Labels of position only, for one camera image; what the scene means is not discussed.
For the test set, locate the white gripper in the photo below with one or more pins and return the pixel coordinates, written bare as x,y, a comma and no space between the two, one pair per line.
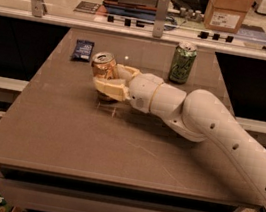
142,90

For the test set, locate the orange soda can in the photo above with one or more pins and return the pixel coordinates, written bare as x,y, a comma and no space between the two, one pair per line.
103,66

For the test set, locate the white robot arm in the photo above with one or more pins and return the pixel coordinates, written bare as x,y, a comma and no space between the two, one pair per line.
196,116

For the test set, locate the green soda can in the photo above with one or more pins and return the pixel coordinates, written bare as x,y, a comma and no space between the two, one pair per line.
182,62

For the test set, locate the dark blue snack packet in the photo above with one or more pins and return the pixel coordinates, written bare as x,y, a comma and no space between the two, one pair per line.
83,50

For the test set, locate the dark printed placard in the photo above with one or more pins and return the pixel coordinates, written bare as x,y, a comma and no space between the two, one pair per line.
87,7

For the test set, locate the cardboard box with label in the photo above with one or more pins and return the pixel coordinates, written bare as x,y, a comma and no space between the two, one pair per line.
226,15

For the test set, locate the grey table drawer front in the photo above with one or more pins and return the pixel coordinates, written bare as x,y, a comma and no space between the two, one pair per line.
52,199

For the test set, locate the middle metal glass bracket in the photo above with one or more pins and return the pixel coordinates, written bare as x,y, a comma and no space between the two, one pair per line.
160,18

